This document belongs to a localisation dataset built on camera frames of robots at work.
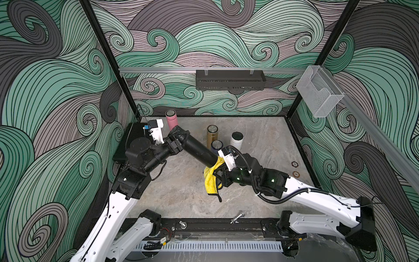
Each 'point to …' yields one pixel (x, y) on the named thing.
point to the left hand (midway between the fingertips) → (185, 132)
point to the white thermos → (236, 139)
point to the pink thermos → (172, 118)
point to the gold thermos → (212, 135)
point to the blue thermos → (216, 145)
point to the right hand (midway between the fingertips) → (210, 174)
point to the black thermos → (198, 152)
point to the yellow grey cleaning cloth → (210, 182)
